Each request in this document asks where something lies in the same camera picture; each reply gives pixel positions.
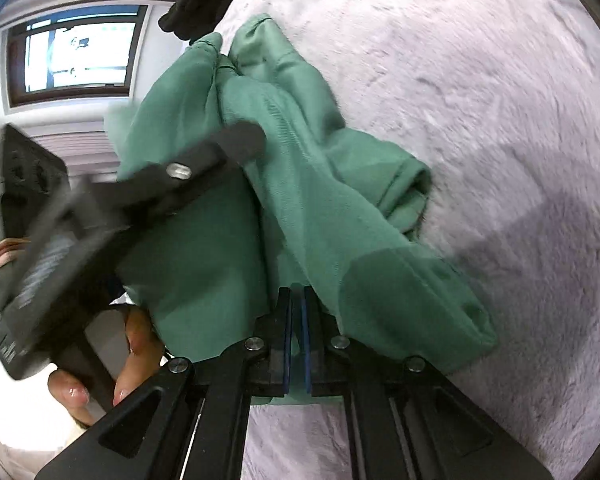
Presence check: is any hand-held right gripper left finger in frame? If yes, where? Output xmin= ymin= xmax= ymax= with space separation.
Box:
xmin=35 ymin=287 xmax=293 ymax=480

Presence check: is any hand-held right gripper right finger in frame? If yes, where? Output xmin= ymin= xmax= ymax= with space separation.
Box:
xmin=303 ymin=286 xmax=556 ymax=480

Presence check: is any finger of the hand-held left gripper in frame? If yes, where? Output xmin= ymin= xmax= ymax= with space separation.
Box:
xmin=109 ymin=121 xmax=267 ymax=227

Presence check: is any green work jacket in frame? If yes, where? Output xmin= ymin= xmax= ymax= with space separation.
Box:
xmin=102 ymin=14 xmax=498 ymax=406

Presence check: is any person's left hand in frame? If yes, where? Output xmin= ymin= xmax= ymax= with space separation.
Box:
xmin=47 ymin=306 xmax=166 ymax=427

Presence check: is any black garment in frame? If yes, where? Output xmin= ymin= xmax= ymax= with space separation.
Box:
xmin=158 ymin=0 xmax=256 ymax=43

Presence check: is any dark framed window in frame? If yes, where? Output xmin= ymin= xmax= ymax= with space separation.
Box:
xmin=5 ymin=5 xmax=149 ymax=109

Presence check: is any grey plush blanket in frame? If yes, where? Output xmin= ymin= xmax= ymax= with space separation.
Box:
xmin=215 ymin=0 xmax=600 ymax=480

